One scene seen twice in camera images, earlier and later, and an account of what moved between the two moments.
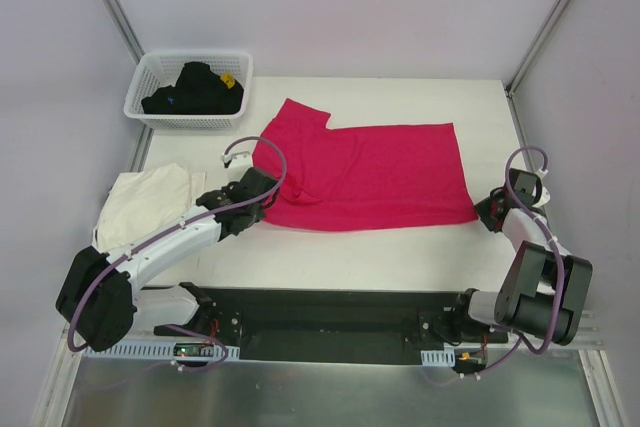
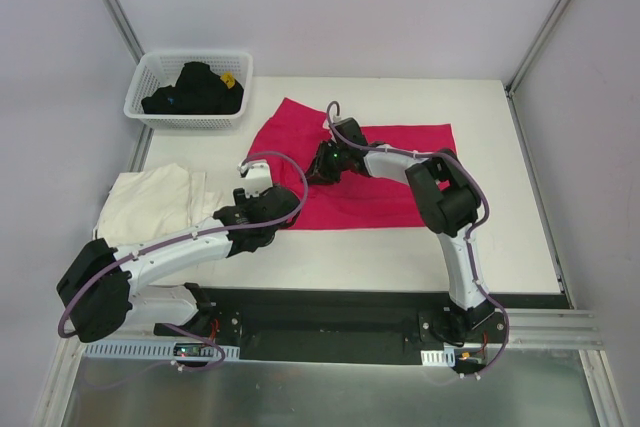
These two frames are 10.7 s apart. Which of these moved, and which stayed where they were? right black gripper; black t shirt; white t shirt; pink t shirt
Moved: right black gripper
Stayed: white t shirt; pink t shirt; black t shirt
